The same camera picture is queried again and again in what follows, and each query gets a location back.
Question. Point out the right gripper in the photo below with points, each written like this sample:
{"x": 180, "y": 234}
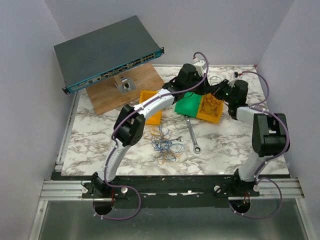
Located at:
{"x": 225, "y": 84}

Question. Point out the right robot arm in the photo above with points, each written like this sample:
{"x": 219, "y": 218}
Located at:
{"x": 270, "y": 136}

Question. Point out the grey network switch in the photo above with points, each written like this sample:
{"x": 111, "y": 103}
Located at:
{"x": 104, "y": 53}

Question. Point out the green plastic bin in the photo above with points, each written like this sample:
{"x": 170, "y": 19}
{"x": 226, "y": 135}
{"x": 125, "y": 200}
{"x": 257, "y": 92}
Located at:
{"x": 188, "y": 105}

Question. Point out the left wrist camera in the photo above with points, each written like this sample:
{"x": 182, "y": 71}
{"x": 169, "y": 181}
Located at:
{"x": 201, "y": 65}

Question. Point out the plywood board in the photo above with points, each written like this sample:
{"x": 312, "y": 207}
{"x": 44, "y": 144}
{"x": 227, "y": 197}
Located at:
{"x": 105, "y": 97}

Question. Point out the metal bracket stand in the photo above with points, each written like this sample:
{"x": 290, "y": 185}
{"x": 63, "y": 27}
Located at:
{"x": 124, "y": 85}

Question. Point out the left yellow plastic bin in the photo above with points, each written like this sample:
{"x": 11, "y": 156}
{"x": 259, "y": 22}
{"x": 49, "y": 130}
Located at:
{"x": 155, "y": 119}

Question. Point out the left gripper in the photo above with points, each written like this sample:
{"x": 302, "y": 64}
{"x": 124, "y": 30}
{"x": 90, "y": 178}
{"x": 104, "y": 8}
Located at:
{"x": 204, "y": 90}

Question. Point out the small open-end wrench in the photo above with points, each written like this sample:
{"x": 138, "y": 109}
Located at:
{"x": 179, "y": 139}

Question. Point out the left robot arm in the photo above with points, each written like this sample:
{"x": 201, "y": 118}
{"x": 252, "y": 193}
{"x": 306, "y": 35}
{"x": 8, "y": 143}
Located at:
{"x": 129, "y": 126}

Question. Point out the yellow plastic bin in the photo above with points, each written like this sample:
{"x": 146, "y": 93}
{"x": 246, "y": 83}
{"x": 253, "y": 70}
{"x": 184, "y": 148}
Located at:
{"x": 155, "y": 119}
{"x": 210, "y": 109}

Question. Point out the right yellow plastic bin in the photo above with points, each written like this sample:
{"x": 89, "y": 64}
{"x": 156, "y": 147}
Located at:
{"x": 210, "y": 109}

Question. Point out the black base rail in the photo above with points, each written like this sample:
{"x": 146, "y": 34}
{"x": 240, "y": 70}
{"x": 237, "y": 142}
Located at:
{"x": 162, "y": 192}

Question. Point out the ratcheting combination wrench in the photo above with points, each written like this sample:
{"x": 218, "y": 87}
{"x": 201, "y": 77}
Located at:
{"x": 196, "y": 148}

